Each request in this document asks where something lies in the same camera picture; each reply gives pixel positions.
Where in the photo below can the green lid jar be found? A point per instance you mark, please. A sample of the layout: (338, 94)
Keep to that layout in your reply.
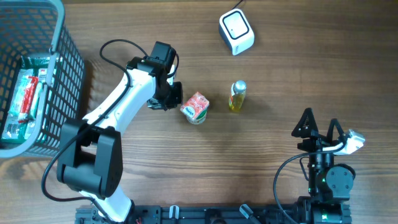
(200, 119)

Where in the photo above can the yellow oil bottle silver cap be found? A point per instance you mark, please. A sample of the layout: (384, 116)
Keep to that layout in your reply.
(237, 96)

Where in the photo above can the grey plastic shopping basket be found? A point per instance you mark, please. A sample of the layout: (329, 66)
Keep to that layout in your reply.
(38, 29)

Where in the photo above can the green 3M gloves package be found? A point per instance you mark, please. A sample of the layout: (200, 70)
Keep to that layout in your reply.
(21, 118)

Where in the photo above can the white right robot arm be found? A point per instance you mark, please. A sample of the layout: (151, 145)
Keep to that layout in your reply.
(329, 183)

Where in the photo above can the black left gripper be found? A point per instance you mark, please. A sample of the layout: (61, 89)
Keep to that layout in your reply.
(176, 99)

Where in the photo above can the orange small carton box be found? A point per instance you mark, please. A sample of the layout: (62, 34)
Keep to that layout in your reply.
(195, 105)

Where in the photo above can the white barcode scanner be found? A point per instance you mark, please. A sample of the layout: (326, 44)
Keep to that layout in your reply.
(236, 31)

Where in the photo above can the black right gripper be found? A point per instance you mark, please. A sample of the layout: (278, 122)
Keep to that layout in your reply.
(311, 131)

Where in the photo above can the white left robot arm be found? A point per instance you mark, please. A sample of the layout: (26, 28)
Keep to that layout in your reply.
(91, 160)

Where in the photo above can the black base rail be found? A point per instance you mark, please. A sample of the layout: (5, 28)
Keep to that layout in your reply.
(269, 214)

